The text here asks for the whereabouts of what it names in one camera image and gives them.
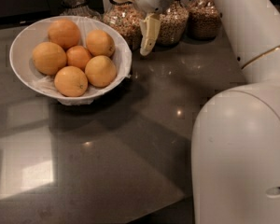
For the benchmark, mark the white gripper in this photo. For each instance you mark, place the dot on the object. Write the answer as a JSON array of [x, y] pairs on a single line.
[[150, 25]]

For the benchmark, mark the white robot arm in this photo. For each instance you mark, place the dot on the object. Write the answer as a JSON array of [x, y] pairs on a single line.
[[235, 143]]

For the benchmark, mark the white plastic bowl liner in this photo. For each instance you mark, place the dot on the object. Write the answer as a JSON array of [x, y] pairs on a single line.
[[123, 59]]

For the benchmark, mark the small centre orange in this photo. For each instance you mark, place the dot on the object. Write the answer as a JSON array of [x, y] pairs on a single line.
[[78, 56]]

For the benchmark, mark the white bowl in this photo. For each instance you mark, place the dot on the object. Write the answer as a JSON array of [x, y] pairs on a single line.
[[21, 52]]

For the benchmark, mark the glass jar colourful cereal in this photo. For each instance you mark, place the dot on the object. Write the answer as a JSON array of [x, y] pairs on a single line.
[[125, 18]]

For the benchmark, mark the glass jar pale grains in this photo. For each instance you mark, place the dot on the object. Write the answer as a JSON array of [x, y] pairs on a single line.
[[173, 24]]

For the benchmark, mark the glass jar brown grains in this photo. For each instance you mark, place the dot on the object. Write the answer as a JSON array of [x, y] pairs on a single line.
[[204, 21]]

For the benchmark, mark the leftmost glass jar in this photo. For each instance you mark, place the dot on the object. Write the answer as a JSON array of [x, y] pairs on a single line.
[[79, 8]]

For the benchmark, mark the dark cabinet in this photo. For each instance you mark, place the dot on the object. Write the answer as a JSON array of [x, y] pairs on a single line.
[[20, 0]]

